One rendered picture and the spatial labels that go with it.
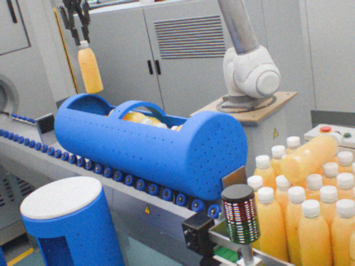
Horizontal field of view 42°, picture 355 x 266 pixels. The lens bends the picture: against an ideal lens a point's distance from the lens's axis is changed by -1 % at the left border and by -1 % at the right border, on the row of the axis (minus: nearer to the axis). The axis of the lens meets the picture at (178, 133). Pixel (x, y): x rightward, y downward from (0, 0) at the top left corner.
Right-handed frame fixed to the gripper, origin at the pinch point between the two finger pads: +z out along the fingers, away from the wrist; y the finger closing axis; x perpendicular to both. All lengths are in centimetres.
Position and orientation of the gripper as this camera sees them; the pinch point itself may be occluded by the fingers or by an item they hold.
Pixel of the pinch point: (81, 36)
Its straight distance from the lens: 199.6
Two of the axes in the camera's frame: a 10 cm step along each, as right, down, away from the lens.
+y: -7.4, 3.6, -5.7
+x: 6.5, 1.4, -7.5
